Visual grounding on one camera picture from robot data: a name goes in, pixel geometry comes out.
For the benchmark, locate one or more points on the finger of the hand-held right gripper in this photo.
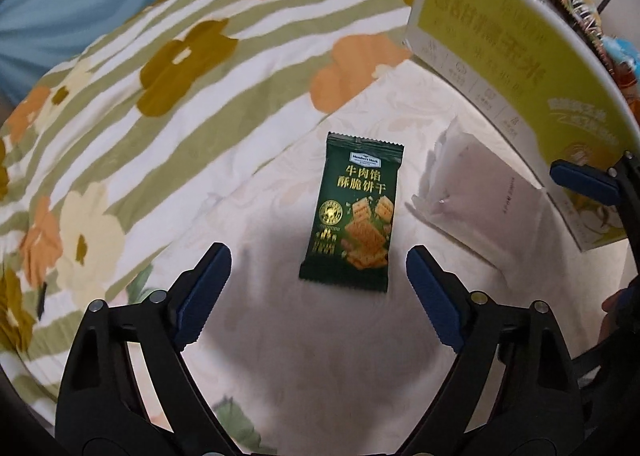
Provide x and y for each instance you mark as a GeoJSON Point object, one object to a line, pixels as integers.
{"type": "Point", "coordinates": [582, 181]}

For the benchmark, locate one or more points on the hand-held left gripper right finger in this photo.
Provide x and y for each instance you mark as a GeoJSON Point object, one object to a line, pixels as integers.
{"type": "Point", "coordinates": [435, 301]}

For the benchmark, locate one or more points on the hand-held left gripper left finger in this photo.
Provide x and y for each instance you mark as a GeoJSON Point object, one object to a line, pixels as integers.
{"type": "Point", "coordinates": [205, 296]}

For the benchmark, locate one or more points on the dark green biscuit packet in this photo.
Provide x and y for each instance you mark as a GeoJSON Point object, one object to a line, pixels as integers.
{"type": "Point", "coordinates": [350, 216]}

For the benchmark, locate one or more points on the blue white snack packet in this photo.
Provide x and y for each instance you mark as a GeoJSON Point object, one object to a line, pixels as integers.
{"type": "Point", "coordinates": [625, 56]}

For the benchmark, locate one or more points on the green cardboard box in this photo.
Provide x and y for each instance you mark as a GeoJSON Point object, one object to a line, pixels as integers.
{"type": "Point", "coordinates": [500, 36]}

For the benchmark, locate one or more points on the person's right hand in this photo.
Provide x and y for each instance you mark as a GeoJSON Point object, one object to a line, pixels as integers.
{"type": "Point", "coordinates": [612, 303]}

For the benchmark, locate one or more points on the white translucent pouch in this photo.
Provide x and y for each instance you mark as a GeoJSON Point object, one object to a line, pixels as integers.
{"type": "Point", "coordinates": [485, 196]}

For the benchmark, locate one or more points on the cream patterned bed sheet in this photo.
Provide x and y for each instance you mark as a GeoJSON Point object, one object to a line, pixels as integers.
{"type": "Point", "coordinates": [280, 361]}

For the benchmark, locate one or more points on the floral striped blanket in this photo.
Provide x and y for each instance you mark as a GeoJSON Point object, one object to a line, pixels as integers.
{"type": "Point", "coordinates": [150, 86]}

